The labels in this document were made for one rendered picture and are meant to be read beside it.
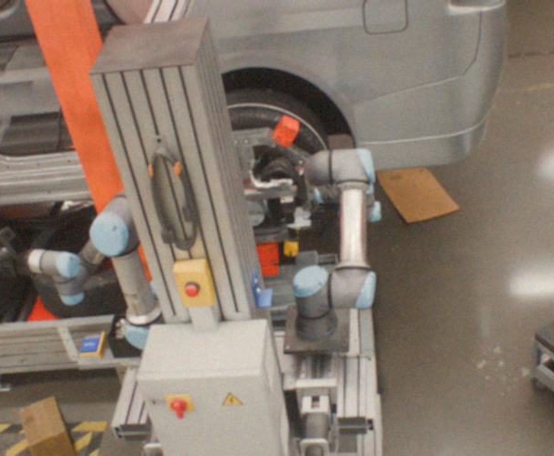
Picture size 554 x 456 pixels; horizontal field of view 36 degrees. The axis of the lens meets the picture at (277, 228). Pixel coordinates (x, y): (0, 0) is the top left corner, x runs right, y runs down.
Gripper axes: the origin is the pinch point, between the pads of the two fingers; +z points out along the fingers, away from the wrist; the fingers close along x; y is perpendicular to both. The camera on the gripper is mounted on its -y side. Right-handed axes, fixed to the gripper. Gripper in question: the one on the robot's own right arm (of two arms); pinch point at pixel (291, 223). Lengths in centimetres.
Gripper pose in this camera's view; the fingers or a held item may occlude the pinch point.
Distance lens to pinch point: 336.5
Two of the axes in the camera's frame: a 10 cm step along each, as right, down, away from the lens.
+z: -9.9, 0.9, 1.2
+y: -1.4, -7.8, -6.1
